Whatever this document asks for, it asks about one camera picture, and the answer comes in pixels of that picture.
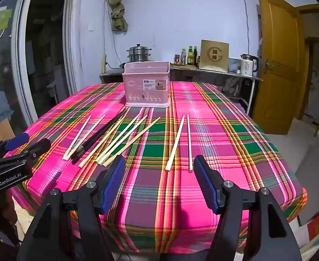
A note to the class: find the red lid jar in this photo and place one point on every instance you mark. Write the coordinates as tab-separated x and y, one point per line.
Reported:
177	59

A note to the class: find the yellowed power strip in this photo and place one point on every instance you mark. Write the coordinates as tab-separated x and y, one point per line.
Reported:
103	64

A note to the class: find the wall poster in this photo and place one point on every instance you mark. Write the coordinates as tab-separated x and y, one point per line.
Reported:
259	21

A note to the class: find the wooden cutting board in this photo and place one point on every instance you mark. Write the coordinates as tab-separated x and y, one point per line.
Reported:
186	66

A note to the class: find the clear plastic bottle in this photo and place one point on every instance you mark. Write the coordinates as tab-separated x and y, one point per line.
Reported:
184	56

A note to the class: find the yellow wooden door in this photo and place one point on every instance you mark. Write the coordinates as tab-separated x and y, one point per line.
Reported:
279	73

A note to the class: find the gold emblem box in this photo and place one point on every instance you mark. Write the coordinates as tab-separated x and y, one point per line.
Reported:
213	55

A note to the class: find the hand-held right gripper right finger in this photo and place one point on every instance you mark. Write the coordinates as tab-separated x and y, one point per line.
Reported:
205	185

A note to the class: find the white electric kettle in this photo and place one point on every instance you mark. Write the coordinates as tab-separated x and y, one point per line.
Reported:
247	64

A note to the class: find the dark sauce bottle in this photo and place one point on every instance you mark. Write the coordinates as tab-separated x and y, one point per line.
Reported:
195	55

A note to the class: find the white box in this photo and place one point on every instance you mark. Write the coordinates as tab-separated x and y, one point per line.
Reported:
234	65

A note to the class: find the grey board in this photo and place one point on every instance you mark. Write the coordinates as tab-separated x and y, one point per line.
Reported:
314	182

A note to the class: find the white sliding door frame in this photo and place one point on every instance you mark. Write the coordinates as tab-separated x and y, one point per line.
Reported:
22	73

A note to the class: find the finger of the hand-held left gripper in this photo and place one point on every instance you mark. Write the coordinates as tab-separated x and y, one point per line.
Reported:
38	148
16	140

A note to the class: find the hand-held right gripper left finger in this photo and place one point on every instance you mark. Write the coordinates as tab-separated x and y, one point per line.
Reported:
113	182

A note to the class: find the pink plastic utensil holder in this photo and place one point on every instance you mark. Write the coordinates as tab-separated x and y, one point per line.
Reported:
145	92

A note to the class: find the green hanging cloth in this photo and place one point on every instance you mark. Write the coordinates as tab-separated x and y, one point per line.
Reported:
117	13

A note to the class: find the pink plaid tablecloth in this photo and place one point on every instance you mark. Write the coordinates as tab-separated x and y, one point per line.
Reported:
159	141

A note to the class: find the stainless steel kitchen counter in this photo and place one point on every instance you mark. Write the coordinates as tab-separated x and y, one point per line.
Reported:
110	73

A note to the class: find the stainless steel steamer pot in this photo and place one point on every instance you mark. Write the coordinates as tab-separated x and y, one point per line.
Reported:
139	54

